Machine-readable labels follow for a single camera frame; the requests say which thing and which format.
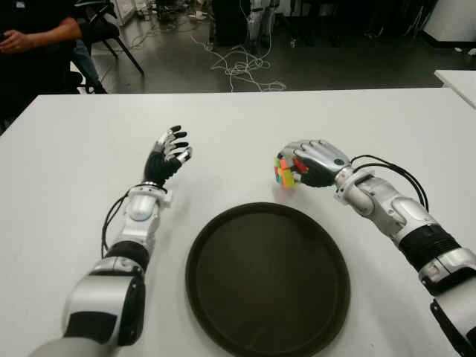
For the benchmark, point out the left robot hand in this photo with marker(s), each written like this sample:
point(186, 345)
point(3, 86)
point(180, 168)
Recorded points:
point(160, 165)

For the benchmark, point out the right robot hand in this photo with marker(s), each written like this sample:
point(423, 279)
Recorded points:
point(323, 163)

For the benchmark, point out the multicoloured Rubik's cube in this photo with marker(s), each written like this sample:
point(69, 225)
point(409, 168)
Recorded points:
point(284, 176)

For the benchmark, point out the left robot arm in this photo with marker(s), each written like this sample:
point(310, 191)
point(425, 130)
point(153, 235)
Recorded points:
point(139, 208)

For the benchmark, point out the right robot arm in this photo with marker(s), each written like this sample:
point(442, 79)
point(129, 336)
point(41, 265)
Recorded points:
point(394, 212)

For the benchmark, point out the dark brown round plate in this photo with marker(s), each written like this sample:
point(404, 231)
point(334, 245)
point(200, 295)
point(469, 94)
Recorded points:
point(267, 279)

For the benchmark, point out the black chair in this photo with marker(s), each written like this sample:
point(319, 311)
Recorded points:
point(108, 35)

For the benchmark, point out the white humanoid robot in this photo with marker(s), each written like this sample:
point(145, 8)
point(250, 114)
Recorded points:
point(256, 22)

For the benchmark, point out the seated person in black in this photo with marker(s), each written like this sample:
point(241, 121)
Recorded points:
point(37, 67)

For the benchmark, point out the white display cabinet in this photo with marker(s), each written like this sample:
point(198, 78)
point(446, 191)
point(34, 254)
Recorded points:
point(124, 11)

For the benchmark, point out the black cabinet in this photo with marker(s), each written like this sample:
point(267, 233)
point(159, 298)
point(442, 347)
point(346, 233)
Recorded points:
point(228, 22)

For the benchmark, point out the white side table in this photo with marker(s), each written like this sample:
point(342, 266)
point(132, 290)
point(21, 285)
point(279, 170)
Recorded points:
point(461, 82)

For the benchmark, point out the white wall cabinet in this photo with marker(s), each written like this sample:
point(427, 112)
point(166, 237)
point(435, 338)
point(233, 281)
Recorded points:
point(453, 18)

